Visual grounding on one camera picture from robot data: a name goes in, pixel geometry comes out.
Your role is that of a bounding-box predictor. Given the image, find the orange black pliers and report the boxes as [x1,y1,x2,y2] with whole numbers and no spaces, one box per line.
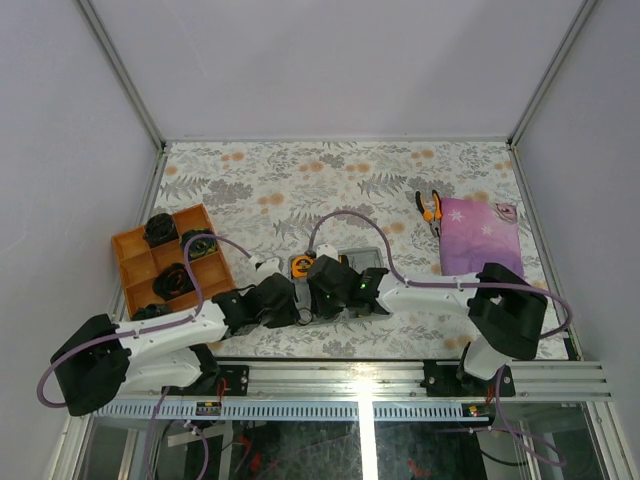
[415,189,443,239]

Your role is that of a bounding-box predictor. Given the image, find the grey plastic tool case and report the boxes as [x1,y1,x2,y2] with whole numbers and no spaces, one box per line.
[288,244,390,326]

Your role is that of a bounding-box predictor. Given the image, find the orange tape measure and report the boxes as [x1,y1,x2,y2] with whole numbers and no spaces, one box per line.
[291,255,314,279]

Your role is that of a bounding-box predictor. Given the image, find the small black tape roll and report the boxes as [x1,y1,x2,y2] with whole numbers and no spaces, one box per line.
[297,308,313,326]

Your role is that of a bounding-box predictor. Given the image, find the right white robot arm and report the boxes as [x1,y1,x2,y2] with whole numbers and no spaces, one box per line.
[306,255,548,397]

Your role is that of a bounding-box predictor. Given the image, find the orange wooden divided tray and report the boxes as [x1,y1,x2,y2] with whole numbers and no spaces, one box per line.
[112,204,235,316]

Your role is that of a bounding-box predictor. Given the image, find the purple folded cloth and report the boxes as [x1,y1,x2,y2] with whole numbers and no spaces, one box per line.
[439,197,524,278]

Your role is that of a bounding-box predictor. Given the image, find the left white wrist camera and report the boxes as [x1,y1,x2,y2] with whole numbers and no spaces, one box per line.
[249,256,281,276]

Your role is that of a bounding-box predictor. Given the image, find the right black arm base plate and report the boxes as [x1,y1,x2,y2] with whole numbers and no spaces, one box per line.
[420,360,497,398]

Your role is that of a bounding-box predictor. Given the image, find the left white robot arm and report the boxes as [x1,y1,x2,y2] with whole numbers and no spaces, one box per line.
[50,273,299,417]

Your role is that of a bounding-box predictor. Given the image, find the black rolled belt front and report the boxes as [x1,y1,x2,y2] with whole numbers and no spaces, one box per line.
[131,303,172,321]

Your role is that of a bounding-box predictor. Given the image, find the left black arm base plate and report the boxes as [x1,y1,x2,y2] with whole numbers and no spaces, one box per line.
[200,364,250,399]

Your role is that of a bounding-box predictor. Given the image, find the aluminium front rail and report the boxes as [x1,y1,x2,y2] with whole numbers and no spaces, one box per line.
[74,358,614,401]

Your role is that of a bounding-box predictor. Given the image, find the black orange rolled belt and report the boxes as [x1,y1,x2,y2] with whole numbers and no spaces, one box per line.
[152,263,195,301]

